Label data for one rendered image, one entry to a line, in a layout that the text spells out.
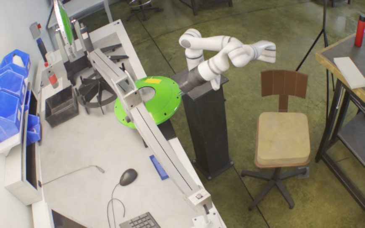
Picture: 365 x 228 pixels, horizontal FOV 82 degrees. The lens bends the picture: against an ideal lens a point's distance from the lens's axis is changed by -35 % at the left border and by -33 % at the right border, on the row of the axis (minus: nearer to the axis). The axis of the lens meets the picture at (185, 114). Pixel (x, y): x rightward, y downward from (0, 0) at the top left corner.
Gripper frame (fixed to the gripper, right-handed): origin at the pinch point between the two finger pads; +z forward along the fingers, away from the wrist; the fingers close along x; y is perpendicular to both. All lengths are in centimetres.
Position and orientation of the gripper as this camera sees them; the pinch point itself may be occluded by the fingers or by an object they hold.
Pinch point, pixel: (176, 95)
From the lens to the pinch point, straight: 129.2
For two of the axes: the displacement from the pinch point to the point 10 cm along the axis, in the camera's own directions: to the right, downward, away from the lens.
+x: -1.5, 7.4, -6.6
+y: -6.9, -5.5, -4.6
